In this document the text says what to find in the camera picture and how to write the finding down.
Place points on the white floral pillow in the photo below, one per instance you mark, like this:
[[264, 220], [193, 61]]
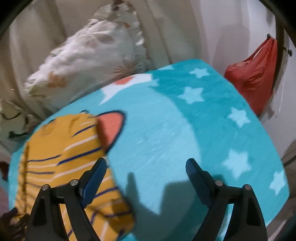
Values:
[[87, 53]]

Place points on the pale pink cloth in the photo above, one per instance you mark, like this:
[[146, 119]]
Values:
[[2, 197]]

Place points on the beige curtain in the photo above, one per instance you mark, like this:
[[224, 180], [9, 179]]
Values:
[[34, 34]]

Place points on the red bag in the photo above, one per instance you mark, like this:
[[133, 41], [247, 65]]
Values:
[[252, 76]]

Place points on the yellow striped small garment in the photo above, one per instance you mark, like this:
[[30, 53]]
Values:
[[46, 153]]

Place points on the white pillow with dark print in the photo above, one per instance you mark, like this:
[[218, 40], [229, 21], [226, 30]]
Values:
[[13, 122]]

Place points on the dark cloth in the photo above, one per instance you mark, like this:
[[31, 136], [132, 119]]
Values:
[[10, 222]]

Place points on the blue star printed blanket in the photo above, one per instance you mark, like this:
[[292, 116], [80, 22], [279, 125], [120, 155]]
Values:
[[161, 129]]

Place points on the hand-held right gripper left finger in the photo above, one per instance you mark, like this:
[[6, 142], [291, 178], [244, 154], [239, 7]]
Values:
[[94, 183]]

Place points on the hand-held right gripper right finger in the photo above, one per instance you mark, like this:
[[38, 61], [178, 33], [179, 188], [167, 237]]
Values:
[[197, 179]]

